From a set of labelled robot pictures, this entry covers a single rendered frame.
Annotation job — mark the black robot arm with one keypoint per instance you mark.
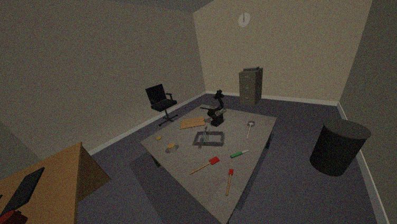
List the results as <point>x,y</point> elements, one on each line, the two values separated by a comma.
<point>211,112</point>

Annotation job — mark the brown wooden board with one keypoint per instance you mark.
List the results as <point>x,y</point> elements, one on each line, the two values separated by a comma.
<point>193,122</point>

